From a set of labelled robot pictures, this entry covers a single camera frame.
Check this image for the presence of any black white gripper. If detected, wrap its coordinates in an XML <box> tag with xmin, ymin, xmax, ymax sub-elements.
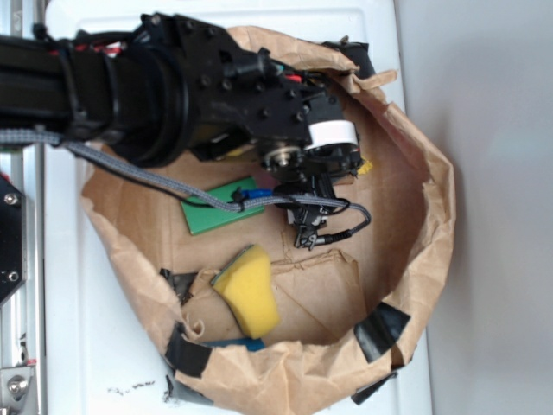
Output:
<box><xmin>262</xmin><ymin>93</ymin><xmax>363</xmax><ymax>189</ymax></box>

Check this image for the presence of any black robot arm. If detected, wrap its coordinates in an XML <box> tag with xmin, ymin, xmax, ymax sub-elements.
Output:
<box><xmin>1</xmin><ymin>14</ymin><xmax>362</xmax><ymax>182</ymax></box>

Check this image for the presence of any yellow microfiber cloth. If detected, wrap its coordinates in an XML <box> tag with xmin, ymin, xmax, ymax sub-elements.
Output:
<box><xmin>357</xmin><ymin>156</ymin><xmax>373</xmax><ymax>176</ymax></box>

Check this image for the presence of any green rectangular block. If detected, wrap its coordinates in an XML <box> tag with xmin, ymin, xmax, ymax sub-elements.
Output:
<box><xmin>181</xmin><ymin>176</ymin><xmax>272</xmax><ymax>235</ymax></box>

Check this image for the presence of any yellow green sponge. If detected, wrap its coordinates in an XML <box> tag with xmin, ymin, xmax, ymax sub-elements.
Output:
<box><xmin>211</xmin><ymin>245</ymin><xmax>280</xmax><ymax>339</ymax></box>

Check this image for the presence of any brown paper bag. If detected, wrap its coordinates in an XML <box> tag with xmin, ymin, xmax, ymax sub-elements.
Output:
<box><xmin>82</xmin><ymin>26</ymin><xmax>456</xmax><ymax>414</ymax></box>

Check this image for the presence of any blue flat object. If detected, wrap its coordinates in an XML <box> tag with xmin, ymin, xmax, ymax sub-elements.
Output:
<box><xmin>204</xmin><ymin>338</ymin><xmax>265</xmax><ymax>352</ymax></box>

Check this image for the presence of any white plastic tray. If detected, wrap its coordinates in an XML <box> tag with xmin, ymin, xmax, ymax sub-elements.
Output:
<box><xmin>41</xmin><ymin>0</ymin><xmax>435</xmax><ymax>415</ymax></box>

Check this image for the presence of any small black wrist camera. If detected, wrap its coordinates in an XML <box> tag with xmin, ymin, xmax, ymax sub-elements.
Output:
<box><xmin>273</xmin><ymin>173</ymin><xmax>343</xmax><ymax>250</ymax></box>

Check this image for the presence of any black metal bracket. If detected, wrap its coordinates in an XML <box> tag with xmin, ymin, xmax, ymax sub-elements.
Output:
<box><xmin>0</xmin><ymin>173</ymin><xmax>26</xmax><ymax>305</ymax></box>

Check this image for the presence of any grey braided cable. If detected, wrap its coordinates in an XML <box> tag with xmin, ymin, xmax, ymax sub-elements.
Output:
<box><xmin>0</xmin><ymin>127</ymin><xmax>372</xmax><ymax>243</ymax></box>

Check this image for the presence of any aluminium frame rail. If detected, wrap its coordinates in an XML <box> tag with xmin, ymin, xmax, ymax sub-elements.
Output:
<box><xmin>0</xmin><ymin>0</ymin><xmax>47</xmax><ymax>415</ymax></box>

